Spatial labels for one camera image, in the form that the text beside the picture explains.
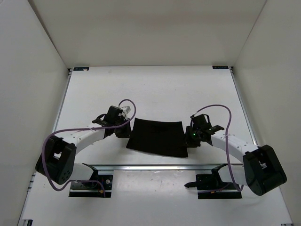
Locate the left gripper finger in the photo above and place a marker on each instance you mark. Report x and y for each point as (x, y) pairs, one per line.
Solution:
(126, 129)
(119, 134)

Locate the aluminium front rail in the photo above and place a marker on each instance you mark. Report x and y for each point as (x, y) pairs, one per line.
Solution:
(158, 167)

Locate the right blue corner label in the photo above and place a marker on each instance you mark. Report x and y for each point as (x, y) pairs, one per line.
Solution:
(220, 67)

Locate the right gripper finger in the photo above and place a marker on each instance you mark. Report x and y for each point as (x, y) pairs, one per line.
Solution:
(189, 134)
(192, 143)

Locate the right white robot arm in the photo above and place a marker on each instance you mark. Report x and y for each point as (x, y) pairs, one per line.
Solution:
(260, 168)

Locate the left blue corner label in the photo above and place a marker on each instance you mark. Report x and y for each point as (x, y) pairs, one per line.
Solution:
(80, 68)

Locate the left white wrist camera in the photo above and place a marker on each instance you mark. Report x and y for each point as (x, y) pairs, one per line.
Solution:
(126, 110)

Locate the blue corner label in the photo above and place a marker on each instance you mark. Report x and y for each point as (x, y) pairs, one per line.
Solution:
(80, 68)
(220, 67)

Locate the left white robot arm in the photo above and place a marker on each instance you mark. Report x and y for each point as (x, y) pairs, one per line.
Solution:
(60, 151)

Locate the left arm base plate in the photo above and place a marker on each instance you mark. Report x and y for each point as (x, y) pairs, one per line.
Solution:
(93, 189)

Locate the black skirt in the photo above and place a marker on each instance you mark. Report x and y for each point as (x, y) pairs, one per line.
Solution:
(159, 138)

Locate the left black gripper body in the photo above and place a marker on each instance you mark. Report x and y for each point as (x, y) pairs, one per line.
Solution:
(122, 120)

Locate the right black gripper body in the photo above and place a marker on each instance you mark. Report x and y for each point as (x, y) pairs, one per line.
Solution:
(195, 136)

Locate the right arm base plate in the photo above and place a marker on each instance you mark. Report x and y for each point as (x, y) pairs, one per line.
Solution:
(210, 186)

